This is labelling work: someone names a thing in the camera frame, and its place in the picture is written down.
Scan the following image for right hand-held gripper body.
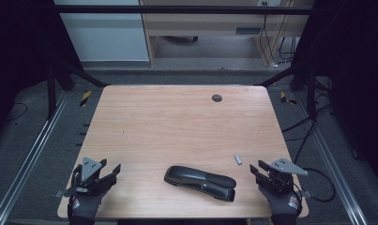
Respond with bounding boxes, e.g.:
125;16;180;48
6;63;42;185
261;157;309;195

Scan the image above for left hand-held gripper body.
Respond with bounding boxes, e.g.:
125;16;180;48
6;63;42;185
62;157;107;198

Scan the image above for black stapler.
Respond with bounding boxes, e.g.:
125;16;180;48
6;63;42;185
163;165;237;203

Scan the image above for person's right hand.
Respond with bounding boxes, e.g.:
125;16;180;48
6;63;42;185
259;184;303;217

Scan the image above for yellow black striped tape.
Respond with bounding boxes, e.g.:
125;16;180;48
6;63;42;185
280;91;298;106
79;90;93;108

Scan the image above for dark curtain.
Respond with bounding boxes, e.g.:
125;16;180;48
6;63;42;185
0;0;83;148
292;0;378;184

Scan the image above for white cabinet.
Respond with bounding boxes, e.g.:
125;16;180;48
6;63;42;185
53;0;150;63

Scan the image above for black floor cables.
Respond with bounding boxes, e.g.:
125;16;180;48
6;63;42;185
281;76;335;165

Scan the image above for aluminium floor rail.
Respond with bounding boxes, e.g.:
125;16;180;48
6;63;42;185
0;90;70;225
294;93;370;225

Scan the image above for black looped cable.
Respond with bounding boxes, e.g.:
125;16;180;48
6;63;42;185
297;167;337;203

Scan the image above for black frame strut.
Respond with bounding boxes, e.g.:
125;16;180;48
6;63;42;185
254;62;318;120
46;60;112;120

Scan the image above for thin black floor cable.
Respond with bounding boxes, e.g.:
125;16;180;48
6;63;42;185
6;102;29;122

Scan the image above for hanging desk cables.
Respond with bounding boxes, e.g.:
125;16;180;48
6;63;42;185
259;1;296;68

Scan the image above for black horizontal frame bar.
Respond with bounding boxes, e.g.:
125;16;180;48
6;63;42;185
53;4;316;15

